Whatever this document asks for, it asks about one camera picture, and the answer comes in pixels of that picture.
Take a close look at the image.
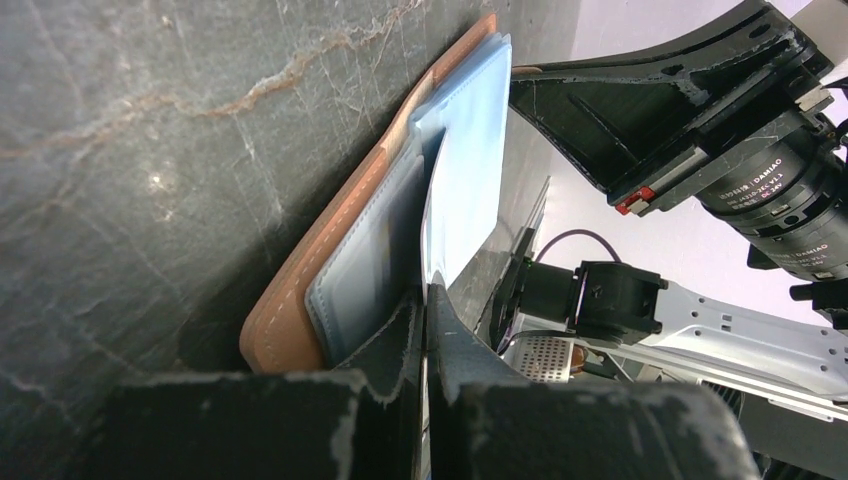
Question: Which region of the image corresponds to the brown leather card holder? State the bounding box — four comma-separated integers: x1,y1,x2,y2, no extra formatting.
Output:
239,14,512,373

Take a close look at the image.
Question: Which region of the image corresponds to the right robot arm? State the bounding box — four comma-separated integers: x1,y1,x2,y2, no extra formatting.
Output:
482,1,847,421

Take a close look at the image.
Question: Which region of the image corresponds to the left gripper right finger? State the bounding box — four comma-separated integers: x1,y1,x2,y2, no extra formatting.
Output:
426,283,759,479

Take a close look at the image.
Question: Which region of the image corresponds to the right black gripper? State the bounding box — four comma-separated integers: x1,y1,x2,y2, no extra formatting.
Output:
509,1,847,282

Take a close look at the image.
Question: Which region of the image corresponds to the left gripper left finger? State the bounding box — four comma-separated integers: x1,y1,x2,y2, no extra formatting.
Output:
86,294,423,479

